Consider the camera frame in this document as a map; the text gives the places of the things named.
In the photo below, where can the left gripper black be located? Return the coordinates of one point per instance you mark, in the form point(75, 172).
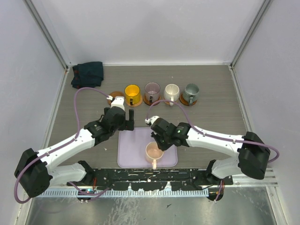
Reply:
point(127, 124)

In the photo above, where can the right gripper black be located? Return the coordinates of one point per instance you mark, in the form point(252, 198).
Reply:
point(162, 146)

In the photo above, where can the wooden coaster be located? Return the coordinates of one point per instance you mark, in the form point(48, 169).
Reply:
point(184, 102)
point(155, 102)
point(117, 94)

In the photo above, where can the pink mug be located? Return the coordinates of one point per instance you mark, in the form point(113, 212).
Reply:
point(153, 154)

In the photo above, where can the yellow mug black handle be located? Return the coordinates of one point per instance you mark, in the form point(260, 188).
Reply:
point(132, 94)

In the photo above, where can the woven rattan coaster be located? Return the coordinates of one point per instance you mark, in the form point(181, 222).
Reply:
point(166, 101)
point(135, 105)

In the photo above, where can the cream speckled mug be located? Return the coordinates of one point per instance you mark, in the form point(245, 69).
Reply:
point(171, 93)

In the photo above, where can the purple mug black handle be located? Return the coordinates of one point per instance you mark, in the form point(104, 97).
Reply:
point(152, 92)

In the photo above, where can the grey-green mug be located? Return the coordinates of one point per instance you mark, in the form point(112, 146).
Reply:
point(191, 93)

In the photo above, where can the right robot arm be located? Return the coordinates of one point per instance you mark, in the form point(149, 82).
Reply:
point(248, 155)

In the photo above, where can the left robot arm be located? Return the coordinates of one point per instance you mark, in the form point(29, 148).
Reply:
point(38, 170)

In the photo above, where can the lavender plastic tray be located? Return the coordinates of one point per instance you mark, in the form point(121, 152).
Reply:
point(132, 150)

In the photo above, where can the dark blue folded cloth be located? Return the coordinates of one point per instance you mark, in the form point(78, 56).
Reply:
point(90, 74)

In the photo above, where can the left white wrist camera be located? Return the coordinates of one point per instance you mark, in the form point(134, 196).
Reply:
point(117, 101)

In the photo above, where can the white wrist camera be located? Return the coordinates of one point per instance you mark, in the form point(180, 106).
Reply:
point(151, 120)
point(117, 101)

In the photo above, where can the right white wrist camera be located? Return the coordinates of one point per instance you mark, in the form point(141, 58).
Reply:
point(151, 120)

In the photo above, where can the white slotted cable duct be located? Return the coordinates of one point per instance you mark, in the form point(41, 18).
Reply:
point(167, 192)

